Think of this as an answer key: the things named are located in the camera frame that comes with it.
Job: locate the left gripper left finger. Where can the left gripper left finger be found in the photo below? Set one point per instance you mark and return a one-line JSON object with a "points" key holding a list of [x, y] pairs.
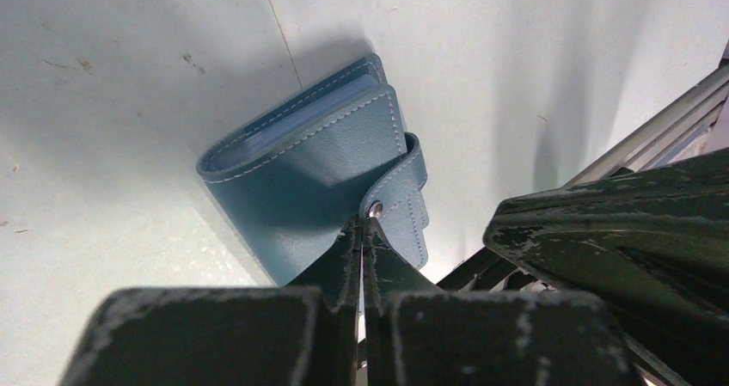
{"points": [[303, 333]]}

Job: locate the blue leather card holder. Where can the blue leather card holder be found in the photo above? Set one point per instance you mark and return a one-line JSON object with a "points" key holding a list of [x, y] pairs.
{"points": [[290, 179]]}

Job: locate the aluminium frame rail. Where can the aluminium frame rail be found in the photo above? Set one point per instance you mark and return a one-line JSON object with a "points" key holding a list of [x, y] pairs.
{"points": [[667, 133]]}

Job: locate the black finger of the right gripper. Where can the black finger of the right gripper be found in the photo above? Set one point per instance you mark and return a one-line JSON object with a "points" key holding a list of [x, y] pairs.
{"points": [[652, 244]]}

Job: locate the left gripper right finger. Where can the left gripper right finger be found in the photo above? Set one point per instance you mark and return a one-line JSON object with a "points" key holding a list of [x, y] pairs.
{"points": [[418, 334]]}

